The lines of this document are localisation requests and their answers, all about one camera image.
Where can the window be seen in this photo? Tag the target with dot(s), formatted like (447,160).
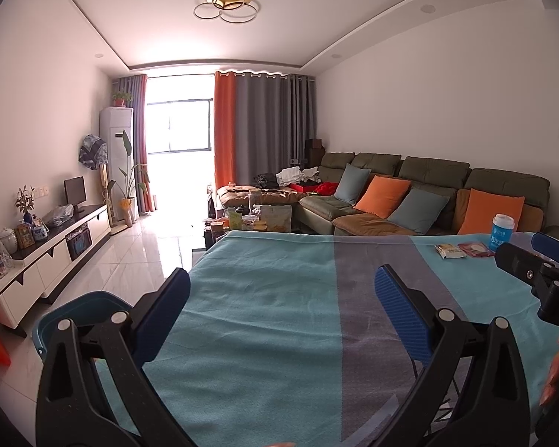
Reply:
(179,125)

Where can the orange curtain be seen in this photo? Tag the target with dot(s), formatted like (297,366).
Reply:
(224,130)

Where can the large blue-grey cushion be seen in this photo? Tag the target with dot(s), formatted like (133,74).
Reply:
(419,212)

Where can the small blue-grey cushion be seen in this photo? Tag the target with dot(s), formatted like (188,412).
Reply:
(351,184)

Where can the red snack packet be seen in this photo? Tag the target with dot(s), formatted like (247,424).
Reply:
(477,249)

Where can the person's right hand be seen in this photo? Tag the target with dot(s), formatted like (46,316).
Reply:
(556,375)

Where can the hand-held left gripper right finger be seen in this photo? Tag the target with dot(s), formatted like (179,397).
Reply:
(400,307)

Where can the green brown sofa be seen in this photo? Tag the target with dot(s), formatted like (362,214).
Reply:
(428,172)

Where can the blue white porcelain pot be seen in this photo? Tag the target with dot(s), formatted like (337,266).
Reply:
(40,233)

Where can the red cloth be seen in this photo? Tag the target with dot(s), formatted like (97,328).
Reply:
(323,189)

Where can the white ceramic jar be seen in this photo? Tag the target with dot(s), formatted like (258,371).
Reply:
(8,241)

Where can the white snack packet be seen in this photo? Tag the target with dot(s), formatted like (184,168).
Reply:
(449,251)

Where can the clear plastic bag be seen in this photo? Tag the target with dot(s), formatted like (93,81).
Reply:
(58,215)

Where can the white wall socket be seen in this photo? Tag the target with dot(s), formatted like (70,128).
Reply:
(41,191)

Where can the blue white cup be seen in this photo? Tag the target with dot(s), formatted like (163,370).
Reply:
(502,235)

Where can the plant in blue vase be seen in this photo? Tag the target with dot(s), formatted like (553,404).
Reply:
(26,205)

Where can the teal grey blanket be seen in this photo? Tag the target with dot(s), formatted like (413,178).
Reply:
(270,316)

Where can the small green potted plant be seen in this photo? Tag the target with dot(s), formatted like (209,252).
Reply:
(121,98)

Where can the teal plastic bin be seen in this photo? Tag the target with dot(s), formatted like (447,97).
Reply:
(93,302)

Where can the cloth-covered standing fan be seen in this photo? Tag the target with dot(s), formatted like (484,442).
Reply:
(92,151)

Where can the group of jars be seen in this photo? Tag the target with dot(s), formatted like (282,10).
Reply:
(261,219)

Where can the orange cushion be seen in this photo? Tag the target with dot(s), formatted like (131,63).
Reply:
(382,196)
(489,207)

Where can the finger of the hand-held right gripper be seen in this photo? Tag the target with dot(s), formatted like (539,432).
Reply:
(516,263)
(551,247)

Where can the white standing air conditioner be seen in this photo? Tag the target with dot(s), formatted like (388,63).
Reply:
(114,121)

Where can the pile of white clothes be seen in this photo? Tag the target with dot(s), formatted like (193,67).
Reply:
(293,176)

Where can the tall large-leaf potted plant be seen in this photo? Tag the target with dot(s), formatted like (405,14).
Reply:
(126,212)

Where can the grey red curtain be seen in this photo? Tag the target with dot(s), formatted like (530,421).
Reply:
(140,125)

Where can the brown cabinet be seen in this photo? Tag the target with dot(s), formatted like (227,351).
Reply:
(316,152)

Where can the white black TV cabinet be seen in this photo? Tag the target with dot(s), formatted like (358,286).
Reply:
(37,265)

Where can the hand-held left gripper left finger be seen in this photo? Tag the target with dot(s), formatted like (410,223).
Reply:
(172,298)

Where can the black monitor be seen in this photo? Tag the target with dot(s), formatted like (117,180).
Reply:
(75,191)

